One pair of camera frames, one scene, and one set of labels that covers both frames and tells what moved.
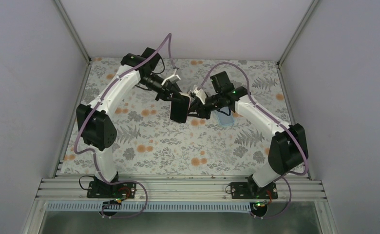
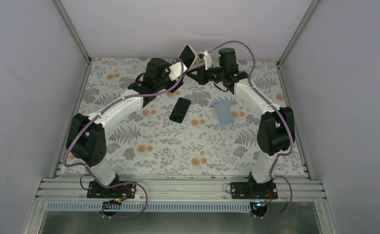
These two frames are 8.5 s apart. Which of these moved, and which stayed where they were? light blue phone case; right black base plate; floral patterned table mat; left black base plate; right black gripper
Moved: right black gripper
Stayed: floral patterned table mat; left black base plate; right black base plate; light blue phone case
